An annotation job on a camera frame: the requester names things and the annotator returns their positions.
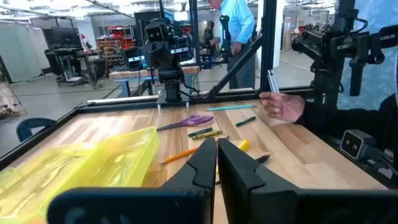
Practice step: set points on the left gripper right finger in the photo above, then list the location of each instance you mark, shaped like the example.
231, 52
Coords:
248, 199

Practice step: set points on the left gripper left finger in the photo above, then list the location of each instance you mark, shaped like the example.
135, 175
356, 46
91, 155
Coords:
186, 205

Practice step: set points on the orange pencil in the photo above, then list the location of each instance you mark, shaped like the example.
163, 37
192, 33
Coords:
178, 155

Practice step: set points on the yellow pen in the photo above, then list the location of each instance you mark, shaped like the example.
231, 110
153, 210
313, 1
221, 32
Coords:
244, 145

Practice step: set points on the purple scissors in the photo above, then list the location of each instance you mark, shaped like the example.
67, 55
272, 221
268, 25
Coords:
199, 119

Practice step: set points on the dark green crayon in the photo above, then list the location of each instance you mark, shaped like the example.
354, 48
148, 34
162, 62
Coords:
200, 132

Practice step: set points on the yellow translucent supply box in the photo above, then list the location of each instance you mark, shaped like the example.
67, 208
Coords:
124, 161

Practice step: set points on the teal pencil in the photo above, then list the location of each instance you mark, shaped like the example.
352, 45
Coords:
231, 107

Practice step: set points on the black background robot arm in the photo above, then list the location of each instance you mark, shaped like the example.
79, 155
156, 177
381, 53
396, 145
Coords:
224, 34

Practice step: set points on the person's forearm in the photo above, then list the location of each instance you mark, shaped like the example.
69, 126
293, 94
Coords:
342, 119

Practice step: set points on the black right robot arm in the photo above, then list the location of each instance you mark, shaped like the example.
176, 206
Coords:
169, 77

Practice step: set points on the wooden workbench blue legs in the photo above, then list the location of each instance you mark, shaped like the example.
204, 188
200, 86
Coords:
133, 74

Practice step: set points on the red parts shelf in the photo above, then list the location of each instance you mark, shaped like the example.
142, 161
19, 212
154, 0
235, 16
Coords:
115, 40

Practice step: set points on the white flat bar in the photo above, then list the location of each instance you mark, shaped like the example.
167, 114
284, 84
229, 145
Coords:
124, 99

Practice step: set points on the person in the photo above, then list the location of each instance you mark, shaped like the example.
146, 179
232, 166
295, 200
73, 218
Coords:
239, 21

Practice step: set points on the black office desk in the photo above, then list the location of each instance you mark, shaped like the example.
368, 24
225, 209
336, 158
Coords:
66, 62

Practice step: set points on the person's hand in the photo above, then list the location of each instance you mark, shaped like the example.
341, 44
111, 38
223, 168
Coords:
283, 107

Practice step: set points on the black monitor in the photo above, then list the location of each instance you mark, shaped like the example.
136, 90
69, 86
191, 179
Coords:
66, 37

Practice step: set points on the clear barrel pen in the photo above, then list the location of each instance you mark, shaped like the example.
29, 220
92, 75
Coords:
272, 81

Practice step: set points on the grey curtain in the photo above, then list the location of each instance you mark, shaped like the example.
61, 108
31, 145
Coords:
21, 53

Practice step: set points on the blue chair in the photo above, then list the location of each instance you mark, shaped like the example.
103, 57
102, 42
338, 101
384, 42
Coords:
31, 123

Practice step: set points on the blue patterned partition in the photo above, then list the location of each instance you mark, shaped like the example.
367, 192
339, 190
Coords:
379, 77

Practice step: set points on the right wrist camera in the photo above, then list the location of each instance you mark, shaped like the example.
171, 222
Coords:
154, 34

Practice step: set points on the black aluminium station frame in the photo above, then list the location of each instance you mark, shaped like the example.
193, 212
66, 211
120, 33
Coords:
268, 46

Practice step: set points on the grey table-level camera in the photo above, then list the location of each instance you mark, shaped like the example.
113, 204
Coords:
354, 144

